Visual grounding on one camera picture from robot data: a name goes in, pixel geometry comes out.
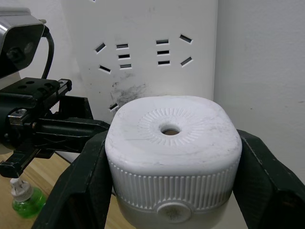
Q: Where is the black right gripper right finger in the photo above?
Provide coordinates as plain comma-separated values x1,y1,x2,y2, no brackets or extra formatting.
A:
231,128,305,229

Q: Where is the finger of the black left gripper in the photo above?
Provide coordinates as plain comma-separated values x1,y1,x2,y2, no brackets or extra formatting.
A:
33,117,111,154
51,94,94,121

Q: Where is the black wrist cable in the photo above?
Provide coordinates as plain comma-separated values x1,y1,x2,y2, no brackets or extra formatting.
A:
41,25,56,80

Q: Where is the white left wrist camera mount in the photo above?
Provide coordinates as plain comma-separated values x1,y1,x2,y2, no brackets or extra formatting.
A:
0,7,46,81

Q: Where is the white power strip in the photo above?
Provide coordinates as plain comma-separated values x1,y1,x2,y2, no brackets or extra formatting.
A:
61,0,219,167

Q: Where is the green liquid repellent bottle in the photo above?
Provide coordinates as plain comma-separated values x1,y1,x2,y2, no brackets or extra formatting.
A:
10,178,47,219

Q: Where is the white mosquito repellent heater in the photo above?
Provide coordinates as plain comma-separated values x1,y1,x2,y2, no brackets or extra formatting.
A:
104,94,243,229

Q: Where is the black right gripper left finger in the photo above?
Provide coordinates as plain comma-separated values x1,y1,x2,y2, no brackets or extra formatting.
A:
31,130,113,229

